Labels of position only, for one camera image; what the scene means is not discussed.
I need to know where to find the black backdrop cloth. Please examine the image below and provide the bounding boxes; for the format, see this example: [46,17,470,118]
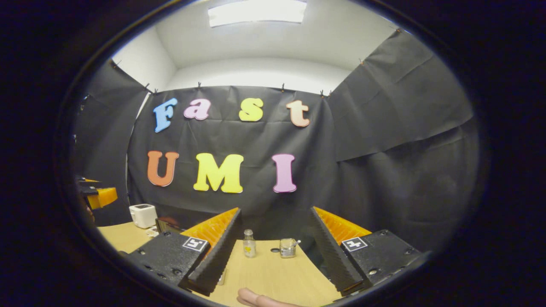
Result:
[70,28,480,256]

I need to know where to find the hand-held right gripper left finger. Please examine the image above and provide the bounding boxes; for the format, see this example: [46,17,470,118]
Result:
[124,208,243,296]

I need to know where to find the row of small cloth clips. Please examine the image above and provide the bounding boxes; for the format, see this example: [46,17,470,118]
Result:
[109,28,404,98]

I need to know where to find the ceiling light panel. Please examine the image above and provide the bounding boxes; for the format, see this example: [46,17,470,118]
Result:
[208,0,308,28]

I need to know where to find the white toaster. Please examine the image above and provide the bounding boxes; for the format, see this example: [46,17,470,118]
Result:
[129,204,158,229]

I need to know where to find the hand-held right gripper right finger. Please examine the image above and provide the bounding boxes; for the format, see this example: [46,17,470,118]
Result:
[309,207,423,298]

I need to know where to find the black electric oven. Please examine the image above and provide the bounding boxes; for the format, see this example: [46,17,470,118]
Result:
[155,217,201,235]

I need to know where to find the glass jar with metal lid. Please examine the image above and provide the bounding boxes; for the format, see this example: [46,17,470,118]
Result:
[279,238,301,258]

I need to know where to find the small clear glass bottle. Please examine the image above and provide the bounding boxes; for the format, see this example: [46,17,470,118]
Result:
[243,229,256,258]

